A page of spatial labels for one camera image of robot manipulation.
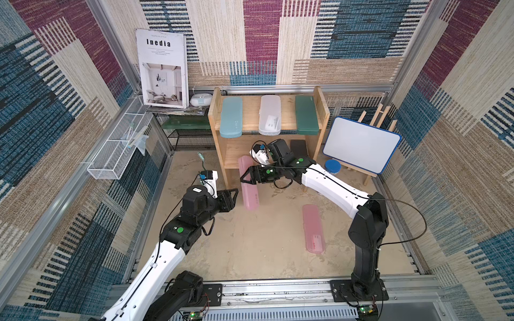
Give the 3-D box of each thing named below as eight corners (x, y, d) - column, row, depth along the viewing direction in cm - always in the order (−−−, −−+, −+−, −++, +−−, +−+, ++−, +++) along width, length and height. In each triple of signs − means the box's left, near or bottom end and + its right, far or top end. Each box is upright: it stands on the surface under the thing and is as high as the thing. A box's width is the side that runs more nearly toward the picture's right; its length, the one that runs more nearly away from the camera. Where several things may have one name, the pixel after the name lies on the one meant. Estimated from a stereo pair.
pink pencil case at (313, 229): (307, 253, 85) (308, 251, 84) (300, 207, 99) (301, 204, 97) (326, 253, 85) (327, 251, 84) (316, 207, 99) (317, 204, 97)
